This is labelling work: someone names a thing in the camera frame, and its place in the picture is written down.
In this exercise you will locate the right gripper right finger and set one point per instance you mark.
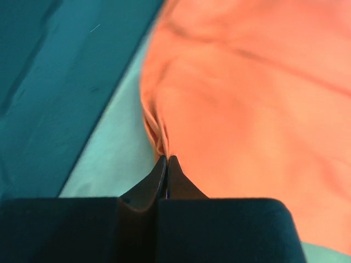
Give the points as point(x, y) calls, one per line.
point(195, 228)

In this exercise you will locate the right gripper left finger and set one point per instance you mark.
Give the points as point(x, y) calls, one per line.
point(91, 229)

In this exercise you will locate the orange t shirt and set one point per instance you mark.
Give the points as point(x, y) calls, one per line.
point(253, 97)

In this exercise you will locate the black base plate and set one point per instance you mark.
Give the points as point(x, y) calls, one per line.
point(71, 122)

